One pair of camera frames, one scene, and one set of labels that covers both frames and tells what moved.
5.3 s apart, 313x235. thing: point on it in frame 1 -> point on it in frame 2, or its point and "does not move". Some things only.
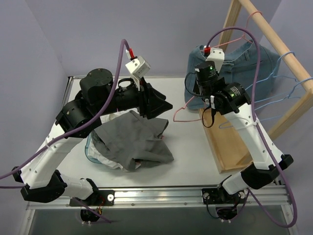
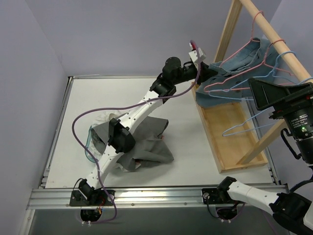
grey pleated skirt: x=134 y=140 does not move
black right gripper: x=204 y=76 -> x=279 y=107
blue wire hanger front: x=260 y=82 -> x=224 y=135
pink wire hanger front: x=184 y=107 -> x=249 y=68
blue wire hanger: x=273 y=74 -> x=284 y=77
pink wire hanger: x=240 y=38 -> x=251 y=39
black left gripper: x=144 y=101 -> x=203 y=73
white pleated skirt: x=95 y=152 does not move
